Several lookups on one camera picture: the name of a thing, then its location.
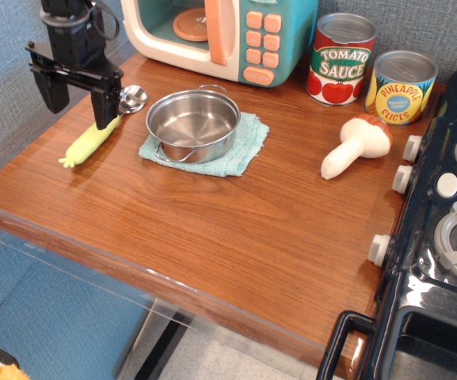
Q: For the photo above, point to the pineapple slices can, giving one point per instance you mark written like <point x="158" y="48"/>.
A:
<point x="400" y="86"/>

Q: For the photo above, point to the toy microwave teal and peach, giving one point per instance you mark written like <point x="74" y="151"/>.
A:
<point x="254" y="42"/>

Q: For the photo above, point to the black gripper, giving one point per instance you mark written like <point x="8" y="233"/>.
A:
<point x="74" y="55"/>

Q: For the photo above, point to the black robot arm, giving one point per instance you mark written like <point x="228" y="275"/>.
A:
<point x="75" y="7"/>

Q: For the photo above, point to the tomato sauce can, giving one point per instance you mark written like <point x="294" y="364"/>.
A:
<point x="342" y="49"/>

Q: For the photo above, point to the teal folded cloth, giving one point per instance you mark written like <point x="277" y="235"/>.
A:
<point x="248" y="141"/>

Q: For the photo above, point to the spoon with yellow-green handle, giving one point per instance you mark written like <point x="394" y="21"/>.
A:
<point x="132" y="99"/>

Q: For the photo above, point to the black toy stove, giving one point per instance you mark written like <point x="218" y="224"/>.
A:
<point x="413" y="334"/>

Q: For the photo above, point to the plush mushroom toy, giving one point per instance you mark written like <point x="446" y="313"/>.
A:
<point x="363" y="136"/>

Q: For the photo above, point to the stainless steel pot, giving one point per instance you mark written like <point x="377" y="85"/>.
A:
<point x="193" y="126"/>

